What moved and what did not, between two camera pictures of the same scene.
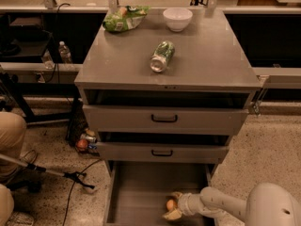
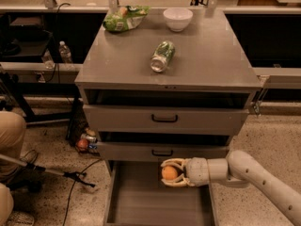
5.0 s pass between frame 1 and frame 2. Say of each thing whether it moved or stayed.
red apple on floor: stayed
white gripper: moved
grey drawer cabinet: stayed
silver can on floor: stayed
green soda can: stayed
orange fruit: moved
